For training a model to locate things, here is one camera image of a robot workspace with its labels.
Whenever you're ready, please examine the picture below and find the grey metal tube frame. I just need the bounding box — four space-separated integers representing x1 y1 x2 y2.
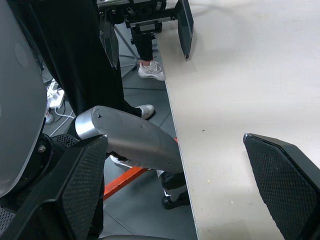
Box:
113 24 140 76

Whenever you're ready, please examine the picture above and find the white grey shoe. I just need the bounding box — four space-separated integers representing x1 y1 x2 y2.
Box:
134 104 155 119

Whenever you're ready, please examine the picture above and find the orange metal bar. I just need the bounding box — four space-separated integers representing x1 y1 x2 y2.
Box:
103 167 149 201

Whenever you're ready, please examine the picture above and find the white cable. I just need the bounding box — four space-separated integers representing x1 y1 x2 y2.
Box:
48 106 76 132

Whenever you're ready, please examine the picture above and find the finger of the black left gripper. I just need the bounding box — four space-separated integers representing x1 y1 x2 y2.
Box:
174 0 195 60
99 10 120 69

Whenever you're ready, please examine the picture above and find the person's black legging leg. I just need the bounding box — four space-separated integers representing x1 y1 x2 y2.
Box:
130 31 157 62

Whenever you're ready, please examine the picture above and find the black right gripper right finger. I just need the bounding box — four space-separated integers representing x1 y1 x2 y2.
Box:
243 133 320 240

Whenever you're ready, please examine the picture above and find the person's black trouser leg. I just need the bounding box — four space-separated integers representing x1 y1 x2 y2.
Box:
21 0 142 123

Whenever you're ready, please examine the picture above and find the black robot hip joint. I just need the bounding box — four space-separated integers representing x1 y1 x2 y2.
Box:
24 129 79 181

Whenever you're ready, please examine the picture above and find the white mesh sneaker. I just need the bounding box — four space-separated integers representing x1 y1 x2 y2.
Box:
137 59 166 82

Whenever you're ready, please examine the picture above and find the silver robot torso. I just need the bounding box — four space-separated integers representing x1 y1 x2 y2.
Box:
0 0 49 199

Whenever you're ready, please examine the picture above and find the silver robot thigh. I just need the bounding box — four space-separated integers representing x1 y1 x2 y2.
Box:
74 105 186 176

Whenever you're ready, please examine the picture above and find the white power strip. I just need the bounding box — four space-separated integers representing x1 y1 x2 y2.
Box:
45 81 66 109

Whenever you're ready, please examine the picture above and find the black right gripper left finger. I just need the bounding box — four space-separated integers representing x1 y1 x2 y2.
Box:
13 136 109 240

